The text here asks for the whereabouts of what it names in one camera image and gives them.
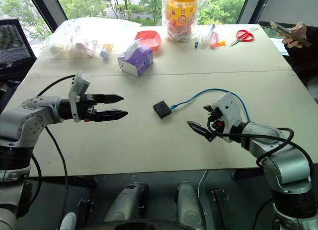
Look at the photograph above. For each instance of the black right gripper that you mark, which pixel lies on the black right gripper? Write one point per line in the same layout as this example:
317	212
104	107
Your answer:
216	122

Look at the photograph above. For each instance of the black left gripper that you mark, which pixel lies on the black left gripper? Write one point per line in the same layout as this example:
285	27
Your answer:
89	108

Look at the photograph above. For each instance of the smartphone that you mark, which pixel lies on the smartphone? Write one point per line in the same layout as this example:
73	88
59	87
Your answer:
280	28

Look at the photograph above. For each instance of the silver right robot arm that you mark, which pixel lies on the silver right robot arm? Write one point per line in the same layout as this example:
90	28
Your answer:
285	165

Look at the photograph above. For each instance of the person's dark sleeved forearm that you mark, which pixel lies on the person's dark sleeved forearm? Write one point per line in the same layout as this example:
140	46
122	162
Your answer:
309	56

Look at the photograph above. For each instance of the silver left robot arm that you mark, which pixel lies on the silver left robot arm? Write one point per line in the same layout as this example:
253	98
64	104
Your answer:
29	120

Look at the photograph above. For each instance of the small black box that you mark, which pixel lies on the small black box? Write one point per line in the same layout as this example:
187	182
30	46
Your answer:
162	109

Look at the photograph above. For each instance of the person's bare hand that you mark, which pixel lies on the person's bare hand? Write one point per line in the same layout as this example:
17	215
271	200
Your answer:
296	35

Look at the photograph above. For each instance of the small bottle with blue cap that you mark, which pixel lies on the small bottle with blue cap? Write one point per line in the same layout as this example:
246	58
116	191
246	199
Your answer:
105	53

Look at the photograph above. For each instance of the purple tissue box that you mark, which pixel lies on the purple tissue box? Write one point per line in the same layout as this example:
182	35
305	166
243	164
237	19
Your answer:
139	59

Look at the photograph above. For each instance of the clear plastic bag with items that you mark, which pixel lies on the clear plastic bag with items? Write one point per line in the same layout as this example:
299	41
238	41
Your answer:
84	38

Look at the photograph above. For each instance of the red plastic bowl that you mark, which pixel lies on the red plastic bowl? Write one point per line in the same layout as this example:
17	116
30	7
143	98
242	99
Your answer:
149	40

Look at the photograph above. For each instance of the small orange plastic pieces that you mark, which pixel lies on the small orange plastic pieces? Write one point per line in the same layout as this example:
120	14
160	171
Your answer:
221	43

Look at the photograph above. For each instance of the clear syringe with blue tip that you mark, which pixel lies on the clear syringe with blue tip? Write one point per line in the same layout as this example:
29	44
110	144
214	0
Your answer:
205	36

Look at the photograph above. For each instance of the grey rounded robot leg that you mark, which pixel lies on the grey rounded robot leg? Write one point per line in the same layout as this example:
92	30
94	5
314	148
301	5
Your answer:
188	205
128	202

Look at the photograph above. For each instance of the candy jar with yellow lid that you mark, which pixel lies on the candy jar with yellow lid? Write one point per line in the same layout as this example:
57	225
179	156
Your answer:
181	16

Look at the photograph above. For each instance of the black mesh office chair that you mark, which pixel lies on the black mesh office chair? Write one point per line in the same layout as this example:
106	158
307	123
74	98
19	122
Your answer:
12	48

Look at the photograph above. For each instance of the dark round robot waist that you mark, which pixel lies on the dark round robot waist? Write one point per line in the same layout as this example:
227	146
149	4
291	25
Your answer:
139	225

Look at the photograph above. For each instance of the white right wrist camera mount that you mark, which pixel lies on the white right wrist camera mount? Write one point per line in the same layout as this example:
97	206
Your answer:
229	110

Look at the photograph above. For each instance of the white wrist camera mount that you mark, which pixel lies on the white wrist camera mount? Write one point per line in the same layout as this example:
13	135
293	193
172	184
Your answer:
229	110
79	84

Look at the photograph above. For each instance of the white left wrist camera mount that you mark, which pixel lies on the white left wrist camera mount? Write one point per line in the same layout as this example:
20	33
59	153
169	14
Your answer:
79	84

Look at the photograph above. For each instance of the black metal bracket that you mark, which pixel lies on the black metal bracket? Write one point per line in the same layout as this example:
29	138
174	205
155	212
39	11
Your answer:
222	210
84	212

